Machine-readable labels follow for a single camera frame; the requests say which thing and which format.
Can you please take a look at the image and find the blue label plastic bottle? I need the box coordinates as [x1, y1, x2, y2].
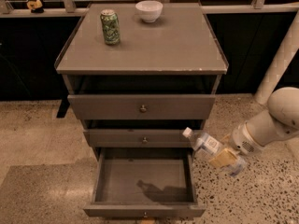
[182, 127, 246, 176]

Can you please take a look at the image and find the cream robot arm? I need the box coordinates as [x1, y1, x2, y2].
[208, 87, 299, 168]

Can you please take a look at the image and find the grey open bottom drawer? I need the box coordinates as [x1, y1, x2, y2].
[84, 147, 205, 218]

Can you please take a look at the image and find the grey drawer cabinet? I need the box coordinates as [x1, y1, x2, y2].
[53, 1, 230, 158]

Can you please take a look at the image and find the grey middle drawer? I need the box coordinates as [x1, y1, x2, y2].
[83, 129, 191, 147]

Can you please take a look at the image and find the grey top drawer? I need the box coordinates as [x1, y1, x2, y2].
[68, 94, 215, 120]

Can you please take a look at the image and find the white diagonal pole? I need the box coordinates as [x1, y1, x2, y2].
[254, 11, 299, 105]

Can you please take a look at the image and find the white ceramic bowl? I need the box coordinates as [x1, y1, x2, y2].
[135, 0, 164, 22]

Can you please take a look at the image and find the green soda can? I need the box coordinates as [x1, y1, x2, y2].
[100, 9, 121, 45]

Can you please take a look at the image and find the metal railing ledge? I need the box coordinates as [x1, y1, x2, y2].
[0, 0, 299, 19]

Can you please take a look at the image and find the yellow black object on ledge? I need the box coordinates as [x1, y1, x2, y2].
[26, 0, 44, 13]

